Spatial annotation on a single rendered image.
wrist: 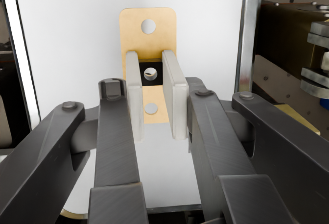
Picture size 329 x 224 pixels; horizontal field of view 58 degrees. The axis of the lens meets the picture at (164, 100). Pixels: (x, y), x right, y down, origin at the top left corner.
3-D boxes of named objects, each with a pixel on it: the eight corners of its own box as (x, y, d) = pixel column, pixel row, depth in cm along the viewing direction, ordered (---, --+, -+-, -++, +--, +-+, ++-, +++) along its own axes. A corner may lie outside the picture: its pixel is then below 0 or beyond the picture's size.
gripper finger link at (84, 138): (130, 150, 13) (58, 156, 12) (129, 103, 17) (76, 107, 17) (128, 119, 12) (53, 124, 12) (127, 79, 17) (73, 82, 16)
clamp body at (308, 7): (208, -11, 55) (319, 13, 22) (260, -12, 56) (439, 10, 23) (206, 26, 57) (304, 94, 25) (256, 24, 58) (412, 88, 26)
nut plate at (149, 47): (118, 8, 19) (117, 10, 18) (176, 6, 20) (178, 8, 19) (126, 123, 23) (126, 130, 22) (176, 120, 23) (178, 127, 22)
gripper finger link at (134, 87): (145, 143, 15) (129, 144, 15) (138, 92, 21) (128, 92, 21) (142, 86, 13) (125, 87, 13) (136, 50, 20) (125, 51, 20)
